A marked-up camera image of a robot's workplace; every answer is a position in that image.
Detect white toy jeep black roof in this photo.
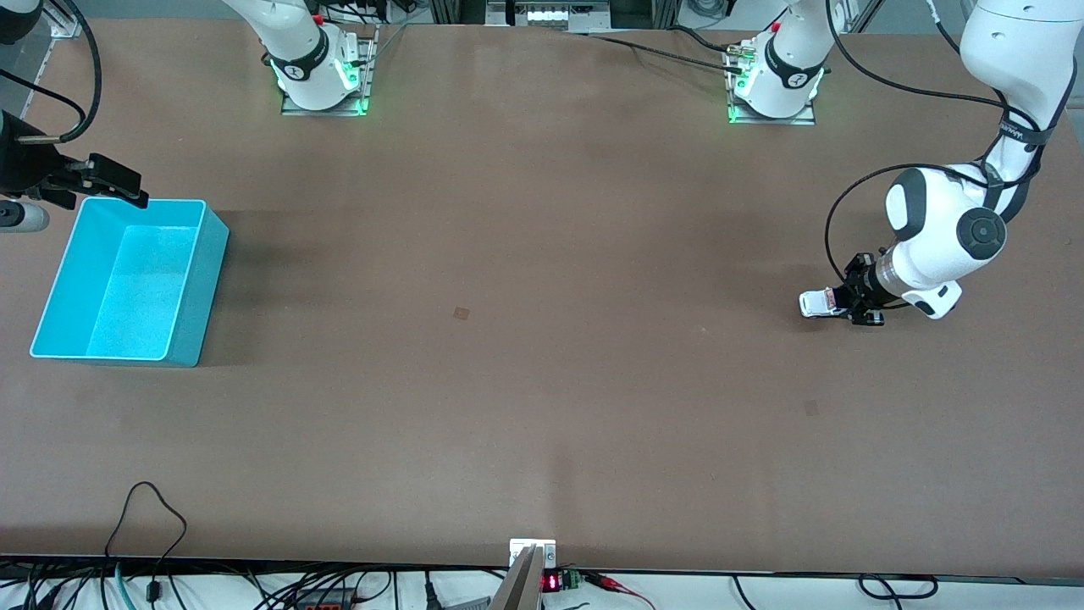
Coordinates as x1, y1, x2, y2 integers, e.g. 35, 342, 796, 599
799, 288, 849, 320

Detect turquoise plastic bin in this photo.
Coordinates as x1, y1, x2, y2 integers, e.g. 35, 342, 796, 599
30, 198, 230, 369

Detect red clip lead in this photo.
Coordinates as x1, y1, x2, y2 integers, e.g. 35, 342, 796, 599
583, 572, 657, 610

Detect control box with white lights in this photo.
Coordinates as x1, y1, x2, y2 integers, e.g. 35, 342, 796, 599
485, 0, 612, 35

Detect black power strip red switches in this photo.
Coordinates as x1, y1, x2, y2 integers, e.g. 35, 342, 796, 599
292, 589, 361, 610

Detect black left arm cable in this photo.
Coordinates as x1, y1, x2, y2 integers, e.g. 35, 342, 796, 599
824, 0, 1047, 295

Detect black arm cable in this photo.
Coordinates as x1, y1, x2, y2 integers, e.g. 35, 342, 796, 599
824, 0, 1047, 295
0, 0, 102, 145

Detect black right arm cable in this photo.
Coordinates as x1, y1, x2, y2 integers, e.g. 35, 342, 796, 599
0, 0, 102, 145

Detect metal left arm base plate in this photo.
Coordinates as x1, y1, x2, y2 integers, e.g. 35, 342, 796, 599
726, 38, 818, 126

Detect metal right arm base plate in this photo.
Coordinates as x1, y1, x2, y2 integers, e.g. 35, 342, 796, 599
281, 24, 379, 118

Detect black coiled cable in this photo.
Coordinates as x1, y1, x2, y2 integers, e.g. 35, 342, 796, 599
857, 574, 939, 601

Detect short black table cable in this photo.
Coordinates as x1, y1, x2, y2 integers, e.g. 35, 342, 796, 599
669, 25, 736, 53

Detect long black table cable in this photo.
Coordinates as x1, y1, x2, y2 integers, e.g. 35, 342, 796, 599
555, 30, 748, 75

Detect thin black looped cable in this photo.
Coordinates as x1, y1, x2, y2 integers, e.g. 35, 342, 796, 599
103, 481, 189, 604

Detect white mounting bracket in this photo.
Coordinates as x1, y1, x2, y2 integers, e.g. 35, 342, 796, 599
509, 539, 557, 570

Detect grey camera mount bar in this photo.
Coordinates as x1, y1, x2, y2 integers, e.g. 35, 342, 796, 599
489, 545, 545, 610

